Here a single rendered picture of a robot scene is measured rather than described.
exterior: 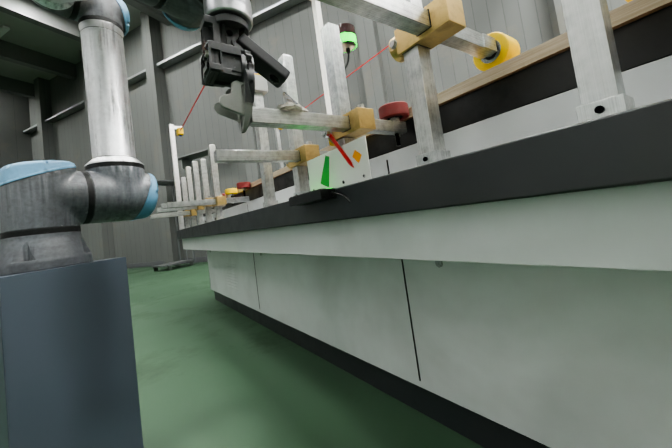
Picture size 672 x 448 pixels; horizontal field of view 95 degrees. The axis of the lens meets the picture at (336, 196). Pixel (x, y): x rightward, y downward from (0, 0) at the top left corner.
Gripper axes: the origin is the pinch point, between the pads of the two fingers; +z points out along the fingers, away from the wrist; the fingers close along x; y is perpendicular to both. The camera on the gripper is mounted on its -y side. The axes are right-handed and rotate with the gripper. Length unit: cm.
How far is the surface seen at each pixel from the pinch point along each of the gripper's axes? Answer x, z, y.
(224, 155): -23.5, 0.0, -1.7
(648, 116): 50, 13, -24
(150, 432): -73, 84, 15
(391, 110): 1.9, -7.5, -38.1
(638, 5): 48, -8, -46
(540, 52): 34, -8, -46
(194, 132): -712, -227, -126
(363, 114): 4.8, -3.9, -25.7
